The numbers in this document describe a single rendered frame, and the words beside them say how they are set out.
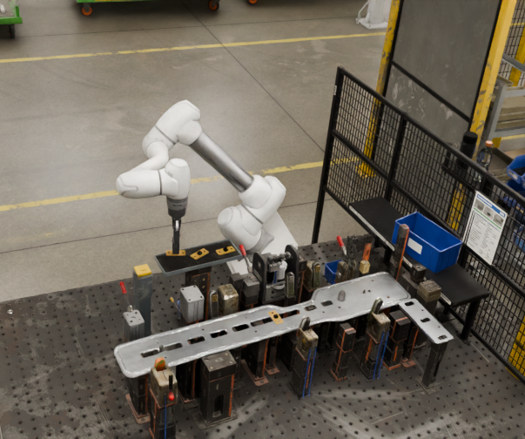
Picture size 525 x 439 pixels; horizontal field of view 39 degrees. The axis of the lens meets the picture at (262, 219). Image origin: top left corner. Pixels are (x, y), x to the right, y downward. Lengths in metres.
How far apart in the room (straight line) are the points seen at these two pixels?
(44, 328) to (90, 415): 0.59
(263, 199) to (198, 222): 1.94
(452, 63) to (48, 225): 3.07
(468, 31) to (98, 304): 2.96
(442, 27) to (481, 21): 0.41
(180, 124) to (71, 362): 1.19
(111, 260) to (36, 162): 1.48
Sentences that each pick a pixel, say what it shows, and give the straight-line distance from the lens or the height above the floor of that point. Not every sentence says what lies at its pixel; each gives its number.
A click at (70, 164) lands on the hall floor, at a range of 6.32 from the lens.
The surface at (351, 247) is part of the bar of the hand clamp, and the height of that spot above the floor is 1.15.
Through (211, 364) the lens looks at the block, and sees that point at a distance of 3.00.
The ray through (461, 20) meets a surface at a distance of 5.23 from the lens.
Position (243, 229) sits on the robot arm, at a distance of 3.71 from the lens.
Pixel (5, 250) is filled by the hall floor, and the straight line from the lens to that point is 5.38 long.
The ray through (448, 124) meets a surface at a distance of 5.41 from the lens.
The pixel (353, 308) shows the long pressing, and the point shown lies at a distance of 3.38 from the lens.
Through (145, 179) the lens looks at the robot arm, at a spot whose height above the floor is 1.62.
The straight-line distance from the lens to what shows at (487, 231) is 3.56.
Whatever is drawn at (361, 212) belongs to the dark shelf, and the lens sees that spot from 3.98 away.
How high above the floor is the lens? 3.15
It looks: 34 degrees down
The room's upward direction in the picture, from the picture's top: 6 degrees clockwise
